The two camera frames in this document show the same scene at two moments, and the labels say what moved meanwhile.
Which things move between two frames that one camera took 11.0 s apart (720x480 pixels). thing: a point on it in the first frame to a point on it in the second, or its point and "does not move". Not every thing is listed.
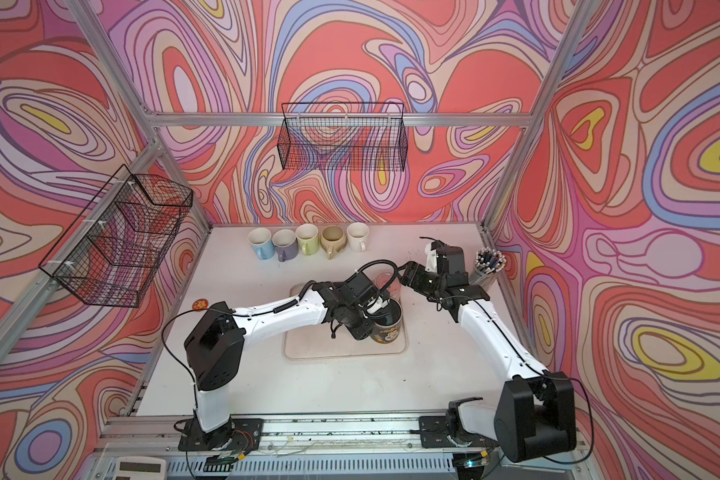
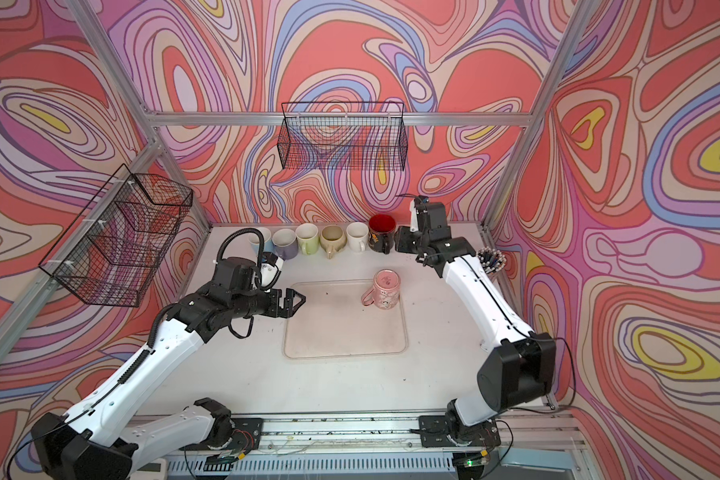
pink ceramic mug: x=395 y=288 does not move
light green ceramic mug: x=307 y=235 does not move
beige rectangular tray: x=317 y=341 does not move
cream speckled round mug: x=333 y=239 does not move
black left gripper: x=363 y=333 to x=276 y=310
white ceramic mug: x=357 y=236 does not move
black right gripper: x=412 y=276 to x=401 y=239
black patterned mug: x=386 y=329 to x=381 y=232
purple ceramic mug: x=285 y=243 does not move
